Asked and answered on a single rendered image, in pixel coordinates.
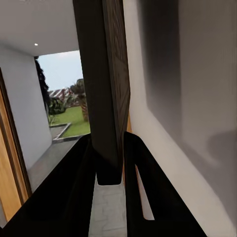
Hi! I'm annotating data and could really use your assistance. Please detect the poster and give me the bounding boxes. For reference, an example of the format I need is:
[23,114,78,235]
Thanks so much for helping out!
[73,0,131,186]

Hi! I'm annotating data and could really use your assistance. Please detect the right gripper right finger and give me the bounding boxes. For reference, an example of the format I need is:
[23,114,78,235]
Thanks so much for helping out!
[124,131,207,237]

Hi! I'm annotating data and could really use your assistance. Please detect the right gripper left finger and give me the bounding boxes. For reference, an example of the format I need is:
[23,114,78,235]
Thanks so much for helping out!
[0,133,96,237]

